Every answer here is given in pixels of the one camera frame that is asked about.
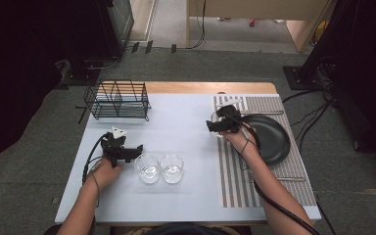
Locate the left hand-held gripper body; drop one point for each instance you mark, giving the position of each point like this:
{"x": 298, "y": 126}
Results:
{"x": 112, "y": 147}

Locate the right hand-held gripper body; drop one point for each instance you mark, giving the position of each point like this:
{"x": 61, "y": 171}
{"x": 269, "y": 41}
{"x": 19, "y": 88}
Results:
{"x": 230, "y": 119}

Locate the clear drinking glass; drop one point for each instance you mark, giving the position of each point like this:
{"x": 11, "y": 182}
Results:
{"x": 213, "y": 116}
{"x": 172, "y": 168}
{"x": 147, "y": 168}

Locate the person's right hand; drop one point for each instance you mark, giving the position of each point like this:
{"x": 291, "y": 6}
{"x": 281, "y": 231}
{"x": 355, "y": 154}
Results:
{"x": 241, "y": 142}

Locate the person's left hand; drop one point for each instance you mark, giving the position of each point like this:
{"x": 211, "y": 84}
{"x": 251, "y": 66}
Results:
{"x": 106, "y": 172}

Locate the light blue table cover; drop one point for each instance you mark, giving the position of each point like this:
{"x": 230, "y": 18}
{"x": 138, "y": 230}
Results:
{"x": 176, "y": 130}

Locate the black round plate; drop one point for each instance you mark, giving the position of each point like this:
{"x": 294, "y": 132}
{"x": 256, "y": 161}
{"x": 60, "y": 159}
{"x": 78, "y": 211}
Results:
{"x": 272, "y": 140}

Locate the black stand base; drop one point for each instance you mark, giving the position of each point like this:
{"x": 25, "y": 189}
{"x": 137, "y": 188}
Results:
{"x": 295, "y": 78}

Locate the person's dark clothing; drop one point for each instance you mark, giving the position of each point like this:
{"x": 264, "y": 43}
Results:
{"x": 182, "y": 230}

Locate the striped grey placemat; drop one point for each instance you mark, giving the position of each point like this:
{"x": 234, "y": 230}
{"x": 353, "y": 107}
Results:
{"x": 293, "y": 192}

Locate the light wooden desk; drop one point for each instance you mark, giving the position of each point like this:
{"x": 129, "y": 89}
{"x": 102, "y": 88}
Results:
{"x": 258, "y": 8}

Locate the dark cabinet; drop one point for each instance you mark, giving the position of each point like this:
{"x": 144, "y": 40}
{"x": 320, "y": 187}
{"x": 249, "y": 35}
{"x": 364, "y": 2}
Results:
{"x": 119, "y": 26}

